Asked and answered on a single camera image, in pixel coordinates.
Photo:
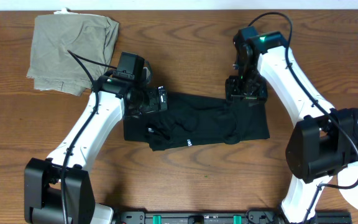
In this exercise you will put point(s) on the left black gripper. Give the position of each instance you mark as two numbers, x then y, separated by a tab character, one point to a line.
161	98

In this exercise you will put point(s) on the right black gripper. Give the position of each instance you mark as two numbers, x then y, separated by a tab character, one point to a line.
232	90

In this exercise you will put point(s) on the black polo shirt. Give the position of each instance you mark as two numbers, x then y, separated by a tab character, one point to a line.
193	120

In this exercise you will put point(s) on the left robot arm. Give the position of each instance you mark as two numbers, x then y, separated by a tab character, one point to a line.
58	189

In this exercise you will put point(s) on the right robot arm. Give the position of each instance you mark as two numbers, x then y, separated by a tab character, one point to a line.
318	147

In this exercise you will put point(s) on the folded khaki trousers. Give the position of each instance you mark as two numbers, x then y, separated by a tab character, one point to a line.
69	47

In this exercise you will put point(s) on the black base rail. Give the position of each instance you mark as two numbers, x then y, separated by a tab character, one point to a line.
255	216

